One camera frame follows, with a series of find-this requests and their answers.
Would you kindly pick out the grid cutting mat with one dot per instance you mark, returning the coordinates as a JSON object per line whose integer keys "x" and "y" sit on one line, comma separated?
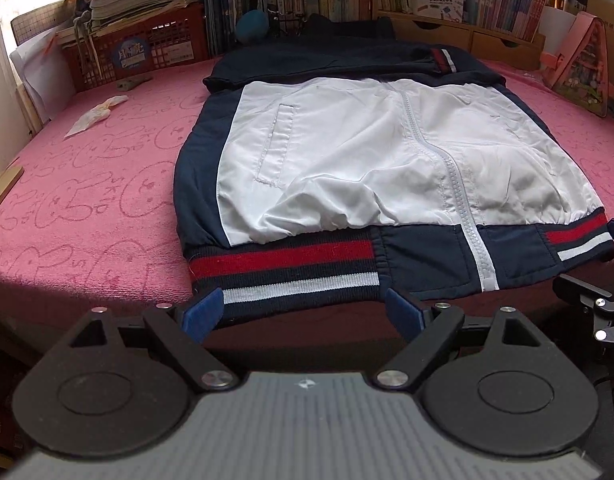
{"x": 32, "y": 22}

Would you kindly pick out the miniature bicycle model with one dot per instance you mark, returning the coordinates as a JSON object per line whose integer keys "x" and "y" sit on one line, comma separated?
{"x": 282, "y": 17}

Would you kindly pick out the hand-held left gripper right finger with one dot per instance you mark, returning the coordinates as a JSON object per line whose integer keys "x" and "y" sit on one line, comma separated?
{"x": 402, "y": 312}

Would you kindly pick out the small grey object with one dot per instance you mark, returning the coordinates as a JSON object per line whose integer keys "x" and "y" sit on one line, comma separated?
{"x": 132, "y": 83}

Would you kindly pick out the wooden drawer organizer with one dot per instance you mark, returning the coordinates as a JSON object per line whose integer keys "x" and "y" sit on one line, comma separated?
{"x": 502, "y": 42}

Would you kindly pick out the pink rabbit-print blanket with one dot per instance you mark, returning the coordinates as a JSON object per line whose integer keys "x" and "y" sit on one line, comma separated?
{"x": 87, "y": 185}

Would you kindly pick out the navy and white jacket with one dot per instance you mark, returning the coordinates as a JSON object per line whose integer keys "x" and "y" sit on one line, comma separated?
{"x": 362, "y": 150}

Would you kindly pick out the blue pompom ball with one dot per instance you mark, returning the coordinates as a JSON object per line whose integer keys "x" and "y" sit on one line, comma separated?
{"x": 252, "y": 25}

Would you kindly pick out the row of pink red books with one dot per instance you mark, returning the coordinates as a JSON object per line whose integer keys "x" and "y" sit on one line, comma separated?
{"x": 507, "y": 0}

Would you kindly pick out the crumpled white tissue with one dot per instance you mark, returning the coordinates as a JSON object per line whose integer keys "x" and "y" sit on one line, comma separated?
{"x": 94, "y": 115}

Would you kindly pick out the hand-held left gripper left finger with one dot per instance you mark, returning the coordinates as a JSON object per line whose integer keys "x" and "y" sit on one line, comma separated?
{"x": 204, "y": 312}

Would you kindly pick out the white paper sheet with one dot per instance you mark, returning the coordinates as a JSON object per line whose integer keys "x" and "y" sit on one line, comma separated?
{"x": 557, "y": 25}

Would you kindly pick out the white printed cardboard box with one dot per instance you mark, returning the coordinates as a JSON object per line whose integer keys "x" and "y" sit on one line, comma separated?
{"x": 437, "y": 2}

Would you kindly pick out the large red plastic basket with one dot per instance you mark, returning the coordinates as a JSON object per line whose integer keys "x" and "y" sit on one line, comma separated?
{"x": 162, "y": 45}

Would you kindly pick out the white paper bag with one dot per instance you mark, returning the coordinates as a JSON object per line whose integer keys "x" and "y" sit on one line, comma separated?
{"x": 34, "y": 75}

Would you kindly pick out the pink triangular toy house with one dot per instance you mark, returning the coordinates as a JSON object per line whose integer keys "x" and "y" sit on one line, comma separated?
{"x": 582, "y": 70}

